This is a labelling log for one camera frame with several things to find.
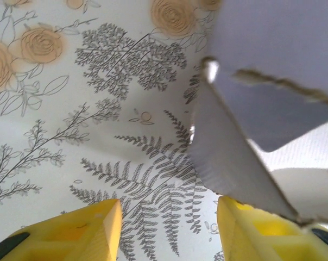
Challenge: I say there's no floral patterned tablecloth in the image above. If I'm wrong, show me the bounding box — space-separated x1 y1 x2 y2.
0 0 328 261

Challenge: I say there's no lavender paper box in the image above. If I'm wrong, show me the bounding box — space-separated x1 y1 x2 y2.
188 0 328 229

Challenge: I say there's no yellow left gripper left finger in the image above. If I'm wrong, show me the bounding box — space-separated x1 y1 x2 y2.
0 198 124 261

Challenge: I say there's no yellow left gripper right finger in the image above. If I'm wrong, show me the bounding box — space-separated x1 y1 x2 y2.
216 195 328 261

